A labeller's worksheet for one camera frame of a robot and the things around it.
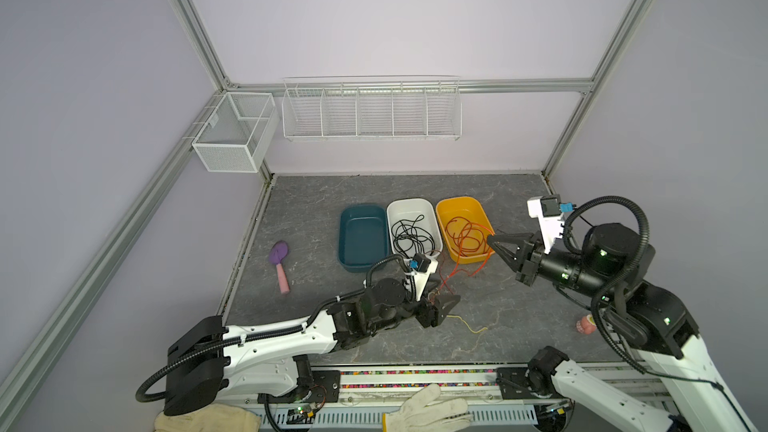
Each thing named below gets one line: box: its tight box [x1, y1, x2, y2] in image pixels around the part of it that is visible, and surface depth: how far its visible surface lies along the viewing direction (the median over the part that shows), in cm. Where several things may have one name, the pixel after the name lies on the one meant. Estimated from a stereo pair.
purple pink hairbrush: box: [269, 240, 290, 294], surface depth 96 cm
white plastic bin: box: [386, 198, 443, 259], surface depth 104 cm
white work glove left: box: [154, 403, 262, 432], surface depth 71 cm
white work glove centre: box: [386, 384, 474, 432], surface depth 71 cm
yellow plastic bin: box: [436, 196, 495, 264], surface depth 107 cm
